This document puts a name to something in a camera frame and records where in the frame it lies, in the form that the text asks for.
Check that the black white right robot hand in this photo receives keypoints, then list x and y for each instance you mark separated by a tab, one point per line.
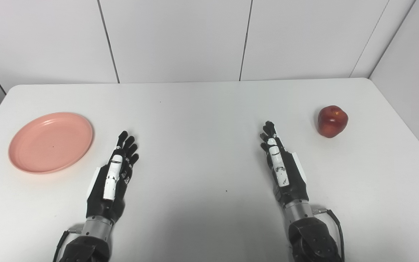
293	182

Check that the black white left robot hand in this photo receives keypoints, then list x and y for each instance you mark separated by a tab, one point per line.
102	200

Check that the pink plate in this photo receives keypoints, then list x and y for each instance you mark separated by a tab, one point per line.
51	143

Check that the red apple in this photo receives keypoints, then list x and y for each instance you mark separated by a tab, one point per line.
332	123

